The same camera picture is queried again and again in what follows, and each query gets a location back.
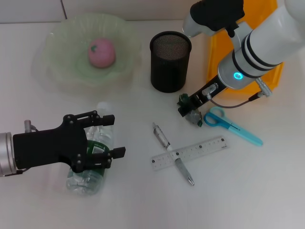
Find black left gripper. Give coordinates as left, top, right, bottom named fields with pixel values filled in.
left=13, top=110, right=127, bottom=174

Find green glass fruit plate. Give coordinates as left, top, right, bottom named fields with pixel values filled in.
left=32, top=13, right=143, bottom=94

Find black mesh pen holder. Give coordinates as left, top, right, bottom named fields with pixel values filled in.
left=149, top=30, right=193, bottom=94

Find pink peach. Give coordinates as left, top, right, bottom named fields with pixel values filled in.
left=87, top=37, right=117, bottom=69

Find clear green-label water bottle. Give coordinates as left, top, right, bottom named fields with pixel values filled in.
left=66, top=101, right=115, bottom=197

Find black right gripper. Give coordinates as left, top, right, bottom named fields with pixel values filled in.
left=177, top=74, right=226, bottom=118

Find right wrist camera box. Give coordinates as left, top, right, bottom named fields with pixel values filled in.
left=182, top=0, right=246, bottom=39

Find blue handled scissors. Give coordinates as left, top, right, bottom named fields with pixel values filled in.
left=203, top=106, right=264, bottom=147

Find transparent plastic ruler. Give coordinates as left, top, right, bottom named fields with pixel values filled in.
left=150, top=135, right=228, bottom=172

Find clear grey ballpoint pen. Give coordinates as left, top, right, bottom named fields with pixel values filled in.
left=152, top=122, right=195, bottom=187

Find right gripper connector cable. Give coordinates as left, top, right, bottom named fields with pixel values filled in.
left=202, top=77, right=273, bottom=109

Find yellow plastic bin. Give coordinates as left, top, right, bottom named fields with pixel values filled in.
left=205, top=0, right=286, bottom=96

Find gripper connector cable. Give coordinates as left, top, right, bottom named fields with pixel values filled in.
left=202, top=77, right=273, bottom=109
left=4, top=119, right=40, bottom=177

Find left gripper connector cable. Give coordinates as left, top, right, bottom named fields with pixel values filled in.
left=4, top=119, right=40, bottom=177

